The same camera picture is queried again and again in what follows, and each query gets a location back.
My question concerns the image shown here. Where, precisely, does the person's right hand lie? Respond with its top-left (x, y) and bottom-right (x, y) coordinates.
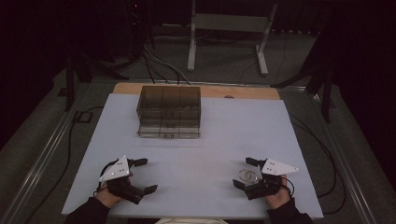
top-left (264, 175), bottom-right (292, 210)

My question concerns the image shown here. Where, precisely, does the right hand-held gripper cable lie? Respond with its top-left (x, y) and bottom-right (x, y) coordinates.
top-left (280, 176), bottom-right (296, 198)

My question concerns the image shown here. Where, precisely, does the black floor cable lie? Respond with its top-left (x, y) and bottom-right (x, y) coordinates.
top-left (289, 111), bottom-right (347, 217)
top-left (23, 105), bottom-right (105, 224)

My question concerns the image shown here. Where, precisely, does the black floor socket box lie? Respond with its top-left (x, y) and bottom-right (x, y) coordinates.
top-left (72, 110), bottom-right (93, 124)

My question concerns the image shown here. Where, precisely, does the white table mat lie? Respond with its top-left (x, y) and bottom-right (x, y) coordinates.
top-left (61, 92), bottom-right (325, 220)

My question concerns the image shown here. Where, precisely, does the hand-held gripper cable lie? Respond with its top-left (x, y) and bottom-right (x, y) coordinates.
top-left (280, 176), bottom-right (296, 198)
top-left (92, 159), bottom-right (120, 197)

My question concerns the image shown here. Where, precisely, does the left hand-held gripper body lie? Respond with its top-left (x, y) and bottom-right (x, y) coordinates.
top-left (98, 155), bottom-right (146, 205)

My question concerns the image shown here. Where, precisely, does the left hand-held gripper cable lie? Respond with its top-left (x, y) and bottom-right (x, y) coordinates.
top-left (92, 159), bottom-right (120, 197)

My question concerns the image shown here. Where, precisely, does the grey metal stand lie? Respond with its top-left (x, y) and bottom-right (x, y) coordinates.
top-left (186, 0), bottom-right (278, 77)

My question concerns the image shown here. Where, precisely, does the wooden table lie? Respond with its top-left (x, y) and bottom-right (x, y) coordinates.
top-left (112, 81), bottom-right (281, 101)

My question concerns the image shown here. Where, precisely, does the person's left hand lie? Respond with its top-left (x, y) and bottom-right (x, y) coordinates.
top-left (94, 182), bottom-right (123, 209)

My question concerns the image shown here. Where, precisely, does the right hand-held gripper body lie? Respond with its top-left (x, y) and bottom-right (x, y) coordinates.
top-left (244, 158), bottom-right (300, 201)

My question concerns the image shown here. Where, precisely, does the bundle of floor cables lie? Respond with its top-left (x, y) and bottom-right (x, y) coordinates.
top-left (141, 44), bottom-right (191, 86)

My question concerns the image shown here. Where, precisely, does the small clear round dish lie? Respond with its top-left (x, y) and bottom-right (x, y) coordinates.
top-left (237, 168), bottom-right (260, 185)

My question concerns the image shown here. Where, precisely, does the smoked transparent drawer box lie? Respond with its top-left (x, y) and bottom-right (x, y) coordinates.
top-left (135, 85), bottom-right (203, 140)

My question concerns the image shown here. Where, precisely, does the metal floor rail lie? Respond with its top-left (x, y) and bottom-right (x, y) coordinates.
top-left (306, 90), bottom-right (379, 224)
top-left (0, 83), bottom-right (92, 224)

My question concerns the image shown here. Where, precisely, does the black tripod stand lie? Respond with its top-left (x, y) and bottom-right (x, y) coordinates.
top-left (270, 27), bottom-right (335, 124)
top-left (57, 49), bottom-right (130, 113)

